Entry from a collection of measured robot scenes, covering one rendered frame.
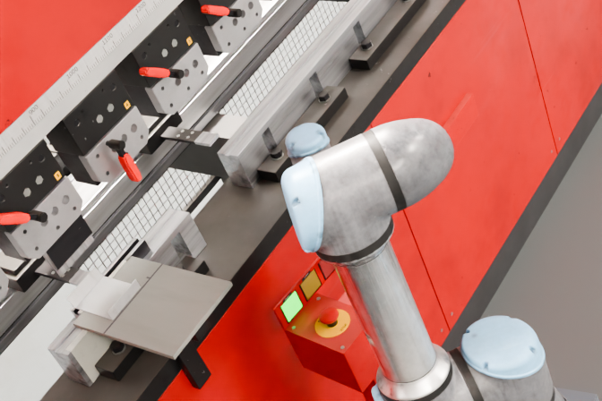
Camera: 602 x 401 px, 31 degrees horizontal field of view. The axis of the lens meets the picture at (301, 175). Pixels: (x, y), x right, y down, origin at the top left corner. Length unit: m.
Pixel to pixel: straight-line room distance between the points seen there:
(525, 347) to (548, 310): 1.40
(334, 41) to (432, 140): 1.13
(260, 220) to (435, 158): 0.89
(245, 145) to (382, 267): 0.89
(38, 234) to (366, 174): 0.74
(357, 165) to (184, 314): 0.65
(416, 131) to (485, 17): 1.48
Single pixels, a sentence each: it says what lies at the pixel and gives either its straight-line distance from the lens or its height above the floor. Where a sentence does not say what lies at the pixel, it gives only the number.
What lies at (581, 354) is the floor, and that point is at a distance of 2.93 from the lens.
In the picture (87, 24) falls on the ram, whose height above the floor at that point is 1.44.
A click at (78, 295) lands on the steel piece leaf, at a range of 2.08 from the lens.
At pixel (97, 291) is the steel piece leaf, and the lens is 2.09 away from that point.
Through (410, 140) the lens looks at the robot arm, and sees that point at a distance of 1.39.
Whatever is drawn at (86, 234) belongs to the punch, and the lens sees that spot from 2.04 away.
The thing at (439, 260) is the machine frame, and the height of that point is 0.32.
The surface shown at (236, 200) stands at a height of 0.88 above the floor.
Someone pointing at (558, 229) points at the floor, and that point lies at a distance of 3.26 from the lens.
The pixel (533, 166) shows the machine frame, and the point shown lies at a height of 0.18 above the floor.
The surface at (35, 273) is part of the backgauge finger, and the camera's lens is 2.23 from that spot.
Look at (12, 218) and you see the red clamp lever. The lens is 1.84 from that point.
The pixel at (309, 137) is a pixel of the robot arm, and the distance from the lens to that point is 1.85.
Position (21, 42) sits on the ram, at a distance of 1.87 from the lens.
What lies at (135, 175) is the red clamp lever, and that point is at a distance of 2.01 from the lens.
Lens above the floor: 2.24
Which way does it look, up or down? 36 degrees down
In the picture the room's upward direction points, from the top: 24 degrees counter-clockwise
